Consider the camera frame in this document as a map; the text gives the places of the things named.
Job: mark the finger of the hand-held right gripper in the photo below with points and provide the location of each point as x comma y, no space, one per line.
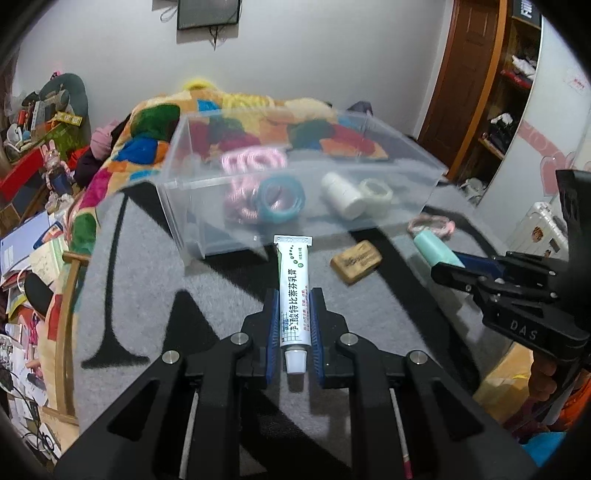
461,279
475,263

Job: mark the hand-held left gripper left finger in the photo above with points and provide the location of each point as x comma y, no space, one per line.
273,337

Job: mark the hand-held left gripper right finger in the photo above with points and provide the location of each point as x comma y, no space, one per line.
317,339

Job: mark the mint green tube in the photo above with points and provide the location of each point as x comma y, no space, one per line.
436,249

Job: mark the white ointment tube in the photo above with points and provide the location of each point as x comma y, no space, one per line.
291,290

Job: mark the clear plastic storage box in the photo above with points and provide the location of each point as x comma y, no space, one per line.
240,230

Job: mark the person's right hand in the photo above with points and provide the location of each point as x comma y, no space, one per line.
545,374

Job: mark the white suitcase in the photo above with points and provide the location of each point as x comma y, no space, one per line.
538,228

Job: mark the brown wooden block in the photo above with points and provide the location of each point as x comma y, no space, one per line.
355,261

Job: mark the clear tape roll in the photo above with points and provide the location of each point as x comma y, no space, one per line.
376,198

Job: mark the teal tape roll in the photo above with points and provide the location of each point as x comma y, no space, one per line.
295,203

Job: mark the white pill bottle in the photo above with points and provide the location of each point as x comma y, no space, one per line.
344,196

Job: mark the grey patterned blanket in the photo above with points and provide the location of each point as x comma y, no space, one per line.
152,258

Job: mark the wooden shelf unit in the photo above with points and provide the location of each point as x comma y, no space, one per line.
512,92

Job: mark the brown wooden door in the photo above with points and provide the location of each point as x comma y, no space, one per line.
466,74

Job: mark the colourful patchwork blanket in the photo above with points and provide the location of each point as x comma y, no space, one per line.
152,152

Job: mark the pile of books and papers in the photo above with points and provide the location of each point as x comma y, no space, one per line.
25,258

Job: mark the pink plush toy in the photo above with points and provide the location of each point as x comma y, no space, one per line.
100,141

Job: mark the yellow plush toy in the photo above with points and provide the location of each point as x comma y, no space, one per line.
199,85

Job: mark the rabbit figurine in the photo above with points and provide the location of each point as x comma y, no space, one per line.
54,166

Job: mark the pink wall sticker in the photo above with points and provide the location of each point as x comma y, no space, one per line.
547,150

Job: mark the black wall screen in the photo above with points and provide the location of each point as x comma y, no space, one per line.
207,13

